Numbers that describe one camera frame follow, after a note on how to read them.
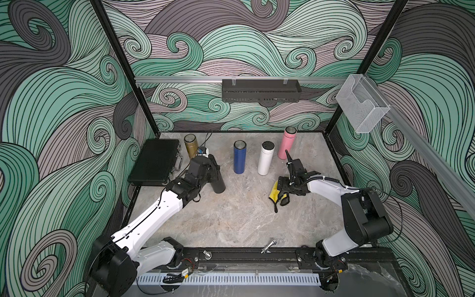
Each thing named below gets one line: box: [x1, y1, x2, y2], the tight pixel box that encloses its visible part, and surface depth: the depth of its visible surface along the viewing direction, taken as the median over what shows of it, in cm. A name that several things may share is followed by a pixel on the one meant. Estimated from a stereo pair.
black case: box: [127, 139, 180, 186], surface depth 102 cm
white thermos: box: [257, 140, 276, 176], surface depth 89 cm
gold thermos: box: [183, 133, 199, 160], surface depth 90 cm
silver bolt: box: [260, 239, 277, 254], surface depth 77 cm
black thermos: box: [208, 154, 226, 194], surface depth 81 cm
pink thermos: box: [277, 126, 298, 160], surface depth 95 cm
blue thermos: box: [233, 139, 247, 175], surface depth 90 cm
